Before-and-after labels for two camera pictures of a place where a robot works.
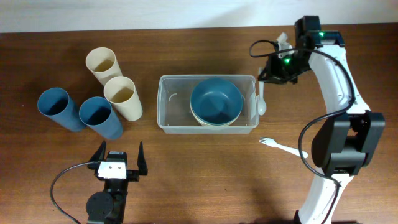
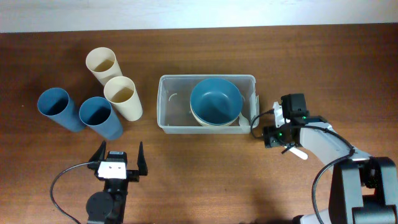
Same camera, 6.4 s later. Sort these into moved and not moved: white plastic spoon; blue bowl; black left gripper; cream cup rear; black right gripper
Moved: black right gripper; white plastic spoon
Not moved: cream cup rear; black left gripper; blue bowl
